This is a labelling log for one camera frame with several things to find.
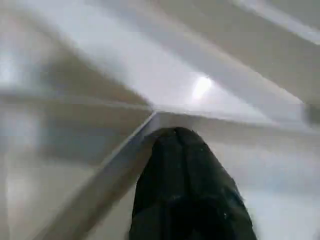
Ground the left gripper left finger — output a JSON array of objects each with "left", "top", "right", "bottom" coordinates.
[{"left": 128, "top": 127, "right": 187, "bottom": 240}]

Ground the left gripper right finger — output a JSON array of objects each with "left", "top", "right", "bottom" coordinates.
[{"left": 176, "top": 126, "right": 258, "bottom": 240}]

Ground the white plastic table top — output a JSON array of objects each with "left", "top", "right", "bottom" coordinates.
[{"left": 0, "top": 0, "right": 320, "bottom": 240}]

